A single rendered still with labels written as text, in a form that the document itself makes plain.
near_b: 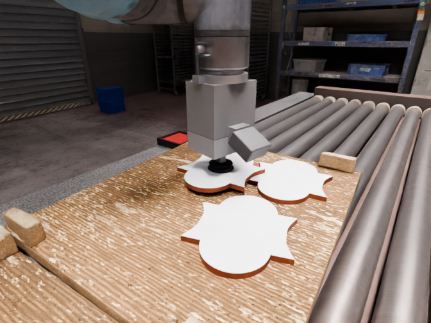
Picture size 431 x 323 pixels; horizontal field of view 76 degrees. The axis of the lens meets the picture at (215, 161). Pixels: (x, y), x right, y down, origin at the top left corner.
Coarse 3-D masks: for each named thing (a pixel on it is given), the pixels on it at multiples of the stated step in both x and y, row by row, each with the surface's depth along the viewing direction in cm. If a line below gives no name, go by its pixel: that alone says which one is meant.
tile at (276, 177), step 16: (288, 160) 50; (256, 176) 44; (272, 176) 44; (288, 176) 44; (304, 176) 44; (320, 176) 44; (272, 192) 40; (288, 192) 40; (304, 192) 40; (320, 192) 40
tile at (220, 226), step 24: (216, 216) 35; (240, 216) 35; (264, 216) 35; (192, 240) 31; (216, 240) 30; (240, 240) 30; (264, 240) 30; (216, 264) 27; (240, 264) 27; (264, 264) 27
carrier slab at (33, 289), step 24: (0, 264) 28; (24, 264) 28; (0, 288) 26; (24, 288) 26; (48, 288) 26; (0, 312) 23; (24, 312) 23; (48, 312) 23; (72, 312) 23; (96, 312) 23
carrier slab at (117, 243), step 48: (96, 192) 42; (144, 192) 42; (192, 192) 42; (240, 192) 42; (336, 192) 42; (48, 240) 32; (96, 240) 32; (144, 240) 32; (288, 240) 32; (336, 240) 32; (96, 288) 26; (144, 288) 26; (192, 288) 26; (240, 288) 26; (288, 288) 26
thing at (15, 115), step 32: (0, 0) 377; (32, 0) 406; (0, 32) 385; (32, 32) 416; (64, 32) 454; (0, 64) 392; (32, 64) 425; (64, 64) 465; (0, 96) 400; (32, 96) 435; (64, 96) 477
